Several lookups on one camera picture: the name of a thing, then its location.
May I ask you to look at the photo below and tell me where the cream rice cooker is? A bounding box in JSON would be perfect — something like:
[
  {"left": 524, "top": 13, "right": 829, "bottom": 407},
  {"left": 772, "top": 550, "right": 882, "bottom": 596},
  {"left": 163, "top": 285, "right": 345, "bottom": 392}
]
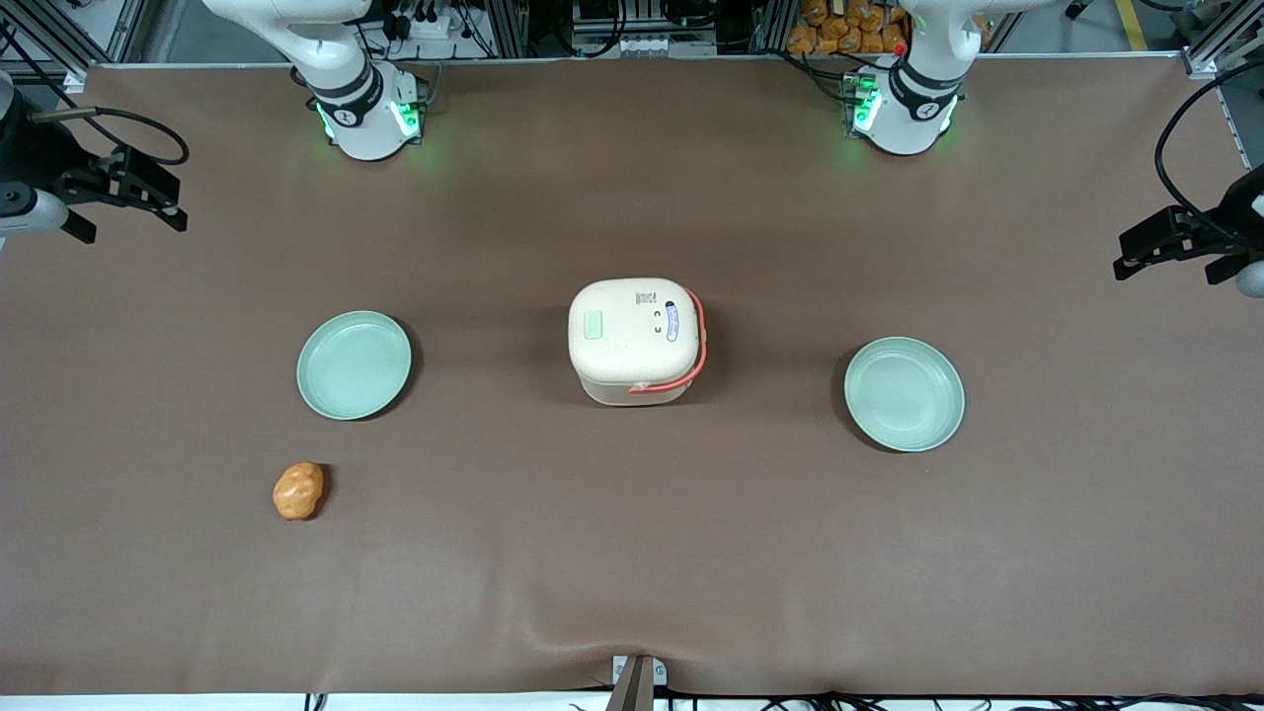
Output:
[{"left": 567, "top": 276, "right": 708, "bottom": 408}]

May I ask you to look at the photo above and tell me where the pale green round plate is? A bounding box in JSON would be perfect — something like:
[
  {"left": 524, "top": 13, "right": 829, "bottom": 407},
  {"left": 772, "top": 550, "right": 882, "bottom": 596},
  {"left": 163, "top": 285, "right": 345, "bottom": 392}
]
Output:
[
  {"left": 296, "top": 310, "right": 414, "bottom": 422},
  {"left": 843, "top": 337, "right": 967, "bottom": 453}
]

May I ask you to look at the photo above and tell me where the white power strip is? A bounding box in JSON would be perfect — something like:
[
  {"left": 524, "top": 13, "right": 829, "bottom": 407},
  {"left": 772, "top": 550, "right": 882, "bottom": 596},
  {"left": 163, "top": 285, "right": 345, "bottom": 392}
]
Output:
[{"left": 389, "top": 8, "right": 467, "bottom": 42}]

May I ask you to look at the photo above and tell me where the orange-brown toy potato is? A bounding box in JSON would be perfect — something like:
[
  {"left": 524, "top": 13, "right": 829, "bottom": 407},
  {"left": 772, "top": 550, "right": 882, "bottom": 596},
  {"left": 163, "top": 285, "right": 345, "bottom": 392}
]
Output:
[{"left": 272, "top": 461, "right": 326, "bottom": 521}]

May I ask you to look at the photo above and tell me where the bag of orange bread toys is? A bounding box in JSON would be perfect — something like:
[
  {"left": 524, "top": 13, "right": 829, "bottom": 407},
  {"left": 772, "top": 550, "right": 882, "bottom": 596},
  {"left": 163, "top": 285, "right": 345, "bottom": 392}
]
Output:
[{"left": 786, "top": 0, "right": 910, "bottom": 57}]

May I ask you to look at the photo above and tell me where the brown table mat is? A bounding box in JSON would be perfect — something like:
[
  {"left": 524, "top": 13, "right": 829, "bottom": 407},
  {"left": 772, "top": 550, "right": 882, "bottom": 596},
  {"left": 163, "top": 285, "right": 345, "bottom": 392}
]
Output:
[{"left": 0, "top": 53, "right": 1264, "bottom": 698}]

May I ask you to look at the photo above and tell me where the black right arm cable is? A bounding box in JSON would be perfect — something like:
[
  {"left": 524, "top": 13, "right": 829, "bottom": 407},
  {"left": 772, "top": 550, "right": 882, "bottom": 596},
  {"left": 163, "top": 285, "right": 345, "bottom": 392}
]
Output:
[{"left": 30, "top": 106, "right": 191, "bottom": 168}]

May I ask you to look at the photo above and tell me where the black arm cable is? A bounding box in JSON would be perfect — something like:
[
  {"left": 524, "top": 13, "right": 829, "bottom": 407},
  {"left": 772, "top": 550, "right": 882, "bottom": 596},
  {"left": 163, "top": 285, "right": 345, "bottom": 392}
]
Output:
[
  {"left": 30, "top": 106, "right": 191, "bottom": 168},
  {"left": 1154, "top": 61, "right": 1264, "bottom": 248}
]

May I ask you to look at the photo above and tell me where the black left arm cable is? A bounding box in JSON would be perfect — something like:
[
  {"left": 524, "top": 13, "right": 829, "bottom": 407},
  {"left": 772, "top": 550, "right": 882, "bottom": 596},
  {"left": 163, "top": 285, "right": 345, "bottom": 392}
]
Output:
[{"left": 1154, "top": 61, "right": 1264, "bottom": 248}]

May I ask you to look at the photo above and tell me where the aluminium frame profile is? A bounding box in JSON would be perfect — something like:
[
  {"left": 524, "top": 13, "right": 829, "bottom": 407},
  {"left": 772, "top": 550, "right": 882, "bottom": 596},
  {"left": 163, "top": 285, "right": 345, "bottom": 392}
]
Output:
[
  {"left": 0, "top": 0, "right": 151, "bottom": 92},
  {"left": 1179, "top": 0, "right": 1264, "bottom": 82}
]

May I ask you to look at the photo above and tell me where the grey metal camera bracket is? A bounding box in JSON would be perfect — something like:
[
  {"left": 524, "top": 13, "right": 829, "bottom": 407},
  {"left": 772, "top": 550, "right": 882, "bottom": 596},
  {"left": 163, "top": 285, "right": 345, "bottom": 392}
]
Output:
[{"left": 605, "top": 654, "right": 669, "bottom": 711}]

